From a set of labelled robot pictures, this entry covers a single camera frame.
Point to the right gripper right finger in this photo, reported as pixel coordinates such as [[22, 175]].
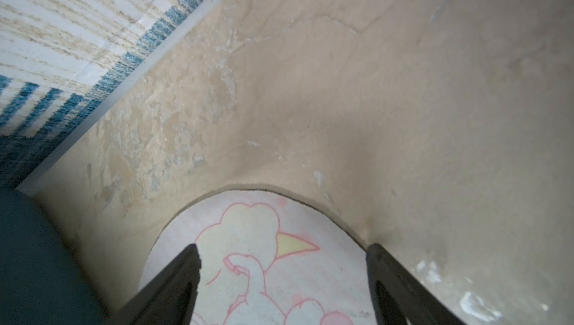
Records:
[[398, 297]]

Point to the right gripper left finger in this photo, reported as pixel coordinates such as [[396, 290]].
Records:
[[169, 298]]

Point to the pink cartoon coaster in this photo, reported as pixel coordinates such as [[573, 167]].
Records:
[[267, 259]]

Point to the teal plastic storage box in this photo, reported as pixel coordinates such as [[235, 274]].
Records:
[[40, 281]]

